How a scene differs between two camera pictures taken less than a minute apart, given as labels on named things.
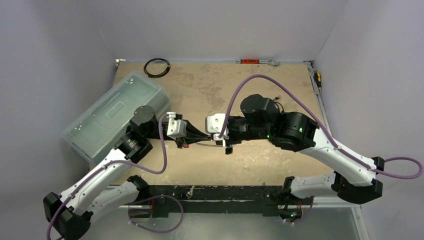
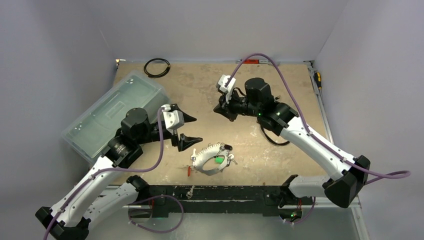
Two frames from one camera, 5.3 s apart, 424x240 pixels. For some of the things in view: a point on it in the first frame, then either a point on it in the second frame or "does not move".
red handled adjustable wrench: x=256 y=61 does not move
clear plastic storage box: x=92 y=134 does not move
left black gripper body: x=180 y=140 -> x=175 y=133
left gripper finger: x=197 y=135 -> x=187 y=118
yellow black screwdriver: x=318 y=79 does not move
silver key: x=190 y=194 does not move
